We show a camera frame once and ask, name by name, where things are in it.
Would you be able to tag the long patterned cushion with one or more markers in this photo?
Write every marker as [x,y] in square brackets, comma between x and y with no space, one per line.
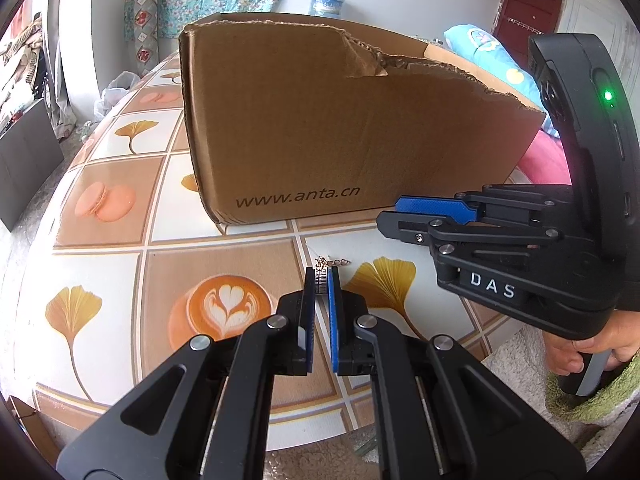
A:
[147,30]

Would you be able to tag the person's right hand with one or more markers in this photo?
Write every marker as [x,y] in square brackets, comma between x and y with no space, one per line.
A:
[625,335]

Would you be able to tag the pile of clothes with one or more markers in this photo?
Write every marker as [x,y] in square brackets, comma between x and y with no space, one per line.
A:
[20,70]

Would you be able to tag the coffee and leaf print tablecloth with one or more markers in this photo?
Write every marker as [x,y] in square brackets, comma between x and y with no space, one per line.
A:
[125,260]

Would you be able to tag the brown cardboard box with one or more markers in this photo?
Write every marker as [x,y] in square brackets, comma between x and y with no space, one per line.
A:
[325,135]

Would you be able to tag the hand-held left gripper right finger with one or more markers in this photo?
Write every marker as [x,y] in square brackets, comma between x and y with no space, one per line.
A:
[334,325]

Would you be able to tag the dark red door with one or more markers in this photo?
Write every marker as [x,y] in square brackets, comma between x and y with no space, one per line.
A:
[525,15]

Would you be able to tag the dark cabinet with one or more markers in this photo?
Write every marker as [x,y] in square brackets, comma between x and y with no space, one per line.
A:
[25,170]

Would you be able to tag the pink floral blanket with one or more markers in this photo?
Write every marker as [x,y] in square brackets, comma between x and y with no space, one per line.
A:
[545,160]

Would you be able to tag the white panel door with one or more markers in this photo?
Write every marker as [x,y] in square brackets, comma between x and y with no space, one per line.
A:
[600,20]

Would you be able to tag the white plastic bag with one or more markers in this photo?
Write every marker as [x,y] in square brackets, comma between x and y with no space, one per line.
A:
[115,95]

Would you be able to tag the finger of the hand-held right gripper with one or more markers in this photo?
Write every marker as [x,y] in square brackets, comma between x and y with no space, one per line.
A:
[410,227]
[430,206]

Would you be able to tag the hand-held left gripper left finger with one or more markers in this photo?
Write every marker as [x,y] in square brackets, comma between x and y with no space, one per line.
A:
[310,320]

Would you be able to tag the green fluffy cloth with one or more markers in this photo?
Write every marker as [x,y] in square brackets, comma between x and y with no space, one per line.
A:
[575,405]

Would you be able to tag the blue cartoon pillow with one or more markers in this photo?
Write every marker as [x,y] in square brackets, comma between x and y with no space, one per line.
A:
[480,50]

